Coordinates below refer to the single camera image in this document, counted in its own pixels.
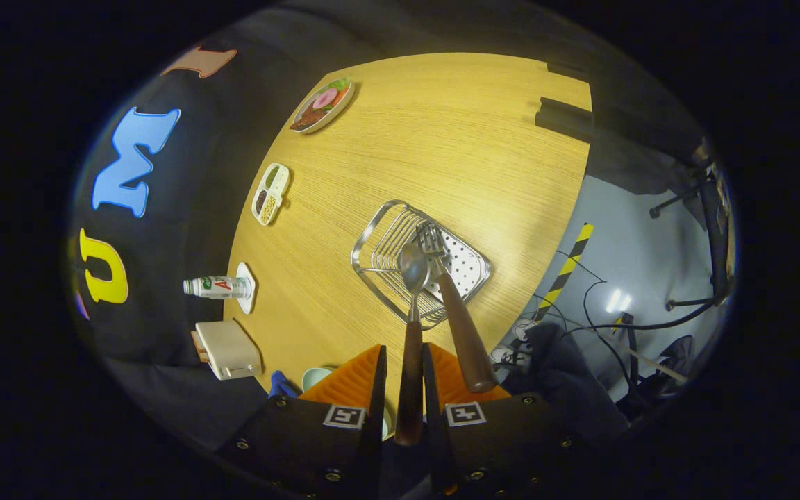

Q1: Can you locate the white toaster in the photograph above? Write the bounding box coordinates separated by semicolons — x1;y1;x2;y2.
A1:
195;319;263;381

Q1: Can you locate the white power strip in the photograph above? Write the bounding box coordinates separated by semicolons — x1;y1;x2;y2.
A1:
490;318;538;367

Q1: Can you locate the wooden-handled metal spoon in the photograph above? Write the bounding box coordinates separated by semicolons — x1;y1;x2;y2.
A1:
393;243;432;447

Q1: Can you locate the white plate of food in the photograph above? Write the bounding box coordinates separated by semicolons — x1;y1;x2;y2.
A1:
289;76;356;134

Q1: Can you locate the clear plastic bottle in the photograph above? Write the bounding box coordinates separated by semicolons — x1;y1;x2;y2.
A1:
183;275;253;300

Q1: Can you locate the wooden-handled metal fork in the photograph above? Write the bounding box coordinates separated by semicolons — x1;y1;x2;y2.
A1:
412;221;499;394

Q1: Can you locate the pale green plate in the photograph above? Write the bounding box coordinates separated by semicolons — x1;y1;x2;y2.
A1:
301;367;394;440

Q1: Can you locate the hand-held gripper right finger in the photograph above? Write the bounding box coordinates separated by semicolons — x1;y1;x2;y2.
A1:
421;342;585;497

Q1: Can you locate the white divided bean dish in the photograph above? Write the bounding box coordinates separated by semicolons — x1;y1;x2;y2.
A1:
251;162;292;227

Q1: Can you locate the white square coaster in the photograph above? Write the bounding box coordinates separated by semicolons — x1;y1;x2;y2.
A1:
235;262;258;315

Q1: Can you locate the black floor cable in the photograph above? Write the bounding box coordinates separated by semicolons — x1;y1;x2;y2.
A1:
553;250;717;338

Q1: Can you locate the beige floor cable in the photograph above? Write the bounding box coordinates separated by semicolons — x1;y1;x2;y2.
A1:
598;333;689;383

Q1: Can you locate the yellow black hazard tape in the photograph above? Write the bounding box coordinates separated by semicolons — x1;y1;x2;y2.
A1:
532;222;595;322

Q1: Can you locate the blue towel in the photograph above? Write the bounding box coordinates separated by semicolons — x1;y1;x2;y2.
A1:
268;370;298;399

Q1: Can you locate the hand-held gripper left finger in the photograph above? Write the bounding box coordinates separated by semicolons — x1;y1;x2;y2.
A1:
216;344;388;500

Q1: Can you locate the metal wire basket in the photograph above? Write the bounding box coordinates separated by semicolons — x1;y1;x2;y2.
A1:
351;199;493;331

